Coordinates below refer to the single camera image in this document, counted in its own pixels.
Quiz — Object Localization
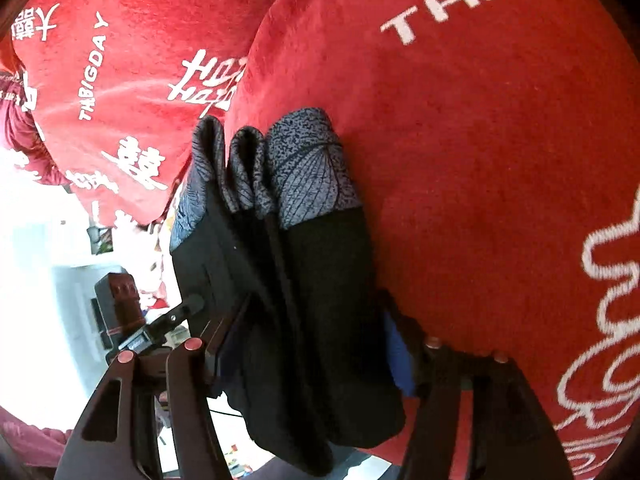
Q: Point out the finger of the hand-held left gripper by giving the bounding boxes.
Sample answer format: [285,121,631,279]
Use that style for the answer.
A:
[147,294,207,342]

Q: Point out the maroon cloth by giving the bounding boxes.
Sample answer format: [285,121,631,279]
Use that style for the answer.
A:
[0,72,70,187]

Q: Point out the black pants with grey waistband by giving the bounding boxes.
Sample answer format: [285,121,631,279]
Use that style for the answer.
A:
[169,107,407,478]

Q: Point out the small dark object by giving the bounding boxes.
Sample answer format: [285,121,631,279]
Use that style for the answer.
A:
[87,224,117,257]

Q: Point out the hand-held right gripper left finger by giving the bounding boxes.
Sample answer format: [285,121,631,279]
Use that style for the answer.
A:
[54,294,252,480]

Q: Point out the red printed blanket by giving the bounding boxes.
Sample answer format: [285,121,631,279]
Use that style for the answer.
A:
[0,0,640,480]

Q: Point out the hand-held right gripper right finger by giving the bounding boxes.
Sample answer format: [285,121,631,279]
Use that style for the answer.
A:
[380,289,576,480]

